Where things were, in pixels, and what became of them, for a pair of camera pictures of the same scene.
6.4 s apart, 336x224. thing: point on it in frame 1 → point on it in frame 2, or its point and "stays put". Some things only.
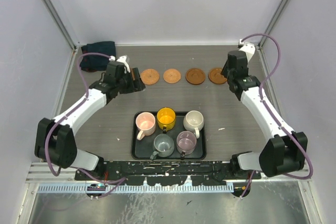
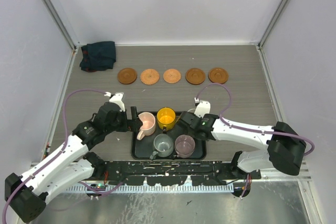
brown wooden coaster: x=195 y=76 stays put
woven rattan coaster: x=149 y=76 stays put
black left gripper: x=136 y=85 → x=130 y=125
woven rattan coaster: x=171 y=76 stays put
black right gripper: x=224 y=72 → x=189 y=132
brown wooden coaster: x=215 y=76 stays put
